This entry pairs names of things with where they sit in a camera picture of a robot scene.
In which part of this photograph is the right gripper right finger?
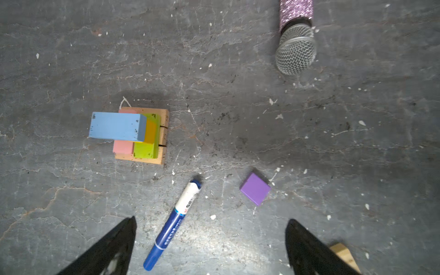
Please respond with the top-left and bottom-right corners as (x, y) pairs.
(285, 219), (359, 275)

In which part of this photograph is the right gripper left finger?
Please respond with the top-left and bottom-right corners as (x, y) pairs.
(59, 217), (137, 275)

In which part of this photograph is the yellow arch block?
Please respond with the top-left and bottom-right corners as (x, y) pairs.
(144, 118), (157, 144)

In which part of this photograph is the pink block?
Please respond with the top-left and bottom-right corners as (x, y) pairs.
(113, 113), (139, 155)

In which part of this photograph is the purple cube block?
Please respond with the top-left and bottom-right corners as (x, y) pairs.
(239, 173), (271, 206)

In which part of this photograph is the glitter sprinkle tube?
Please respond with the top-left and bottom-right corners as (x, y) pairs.
(275, 0), (317, 75)

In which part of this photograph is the natural wood block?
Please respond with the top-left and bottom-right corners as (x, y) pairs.
(159, 127), (168, 147)
(119, 107), (170, 128)
(115, 146), (167, 165)

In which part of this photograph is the lime green block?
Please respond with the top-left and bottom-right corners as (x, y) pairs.
(133, 113), (160, 159)

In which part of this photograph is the blue white marker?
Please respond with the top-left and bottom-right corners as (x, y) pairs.
(143, 179), (202, 271)

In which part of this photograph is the small natural wood cube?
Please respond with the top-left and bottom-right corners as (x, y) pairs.
(330, 243), (360, 273)

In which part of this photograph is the light blue block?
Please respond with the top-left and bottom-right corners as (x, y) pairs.
(89, 112), (147, 142)

